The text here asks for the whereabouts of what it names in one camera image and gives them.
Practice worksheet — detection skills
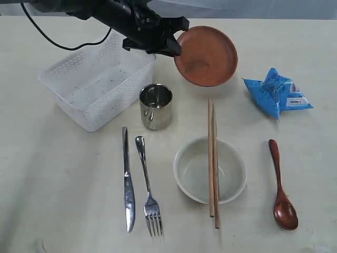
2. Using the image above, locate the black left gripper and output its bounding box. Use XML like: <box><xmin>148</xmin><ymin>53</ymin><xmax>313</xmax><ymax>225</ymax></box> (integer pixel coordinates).
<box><xmin>92</xmin><ymin>1</ymin><xmax>190</xmax><ymax>57</ymax></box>

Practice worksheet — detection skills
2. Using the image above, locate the brown round plate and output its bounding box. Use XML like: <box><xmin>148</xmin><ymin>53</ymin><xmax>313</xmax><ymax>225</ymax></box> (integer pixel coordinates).
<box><xmin>174</xmin><ymin>26</ymin><xmax>238</xmax><ymax>87</ymax></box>

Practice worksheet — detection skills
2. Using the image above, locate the stainless steel cup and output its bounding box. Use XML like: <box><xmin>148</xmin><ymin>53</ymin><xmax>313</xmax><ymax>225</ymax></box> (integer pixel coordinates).
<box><xmin>139</xmin><ymin>83</ymin><xmax>173</xmax><ymax>130</ymax></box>

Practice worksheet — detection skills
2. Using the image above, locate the wooden chopstick back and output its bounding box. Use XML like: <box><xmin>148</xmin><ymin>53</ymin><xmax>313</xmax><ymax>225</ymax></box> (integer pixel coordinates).
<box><xmin>212</xmin><ymin>104</ymin><xmax>220</xmax><ymax>229</ymax></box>

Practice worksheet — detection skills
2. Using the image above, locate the white ceramic bowl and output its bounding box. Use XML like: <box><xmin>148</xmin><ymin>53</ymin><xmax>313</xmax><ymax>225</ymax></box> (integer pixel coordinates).
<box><xmin>173</xmin><ymin>135</ymin><xmax>248</xmax><ymax>205</ymax></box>

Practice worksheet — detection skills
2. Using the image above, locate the blue snack bag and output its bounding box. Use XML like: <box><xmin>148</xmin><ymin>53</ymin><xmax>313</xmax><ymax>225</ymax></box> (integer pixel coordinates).
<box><xmin>243</xmin><ymin>68</ymin><xmax>313</xmax><ymax>120</ymax></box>

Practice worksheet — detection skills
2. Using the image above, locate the silver table knife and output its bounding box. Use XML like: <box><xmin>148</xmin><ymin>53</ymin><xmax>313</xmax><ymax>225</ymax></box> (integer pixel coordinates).
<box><xmin>122</xmin><ymin>126</ymin><xmax>135</xmax><ymax>232</ymax></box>

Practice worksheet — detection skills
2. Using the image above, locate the silver fork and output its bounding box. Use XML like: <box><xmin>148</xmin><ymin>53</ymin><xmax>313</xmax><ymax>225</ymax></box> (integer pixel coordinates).
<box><xmin>135</xmin><ymin>136</ymin><xmax>163</xmax><ymax>237</ymax></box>

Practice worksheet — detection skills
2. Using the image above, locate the wooden handled metal scoop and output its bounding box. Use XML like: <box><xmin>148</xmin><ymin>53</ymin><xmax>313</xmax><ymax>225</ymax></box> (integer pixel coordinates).
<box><xmin>268</xmin><ymin>139</ymin><xmax>299</xmax><ymax>230</ymax></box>

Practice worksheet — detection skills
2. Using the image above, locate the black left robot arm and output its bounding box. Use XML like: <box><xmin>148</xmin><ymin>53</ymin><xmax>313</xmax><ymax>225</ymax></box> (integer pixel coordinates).
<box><xmin>32</xmin><ymin>0</ymin><xmax>190</xmax><ymax>57</ymax></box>

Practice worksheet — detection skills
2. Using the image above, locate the white perforated plastic basket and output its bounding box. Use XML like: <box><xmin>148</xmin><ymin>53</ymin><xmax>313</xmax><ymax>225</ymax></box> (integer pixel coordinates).
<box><xmin>39</xmin><ymin>32</ymin><xmax>156</xmax><ymax>132</ymax></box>

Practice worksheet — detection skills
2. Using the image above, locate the black cable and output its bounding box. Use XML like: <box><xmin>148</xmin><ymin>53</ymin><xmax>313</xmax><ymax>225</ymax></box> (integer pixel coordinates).
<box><xmin>20</xmin><ymin>0</ymin><xmax>113</xmax><ymax>51</ymax></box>

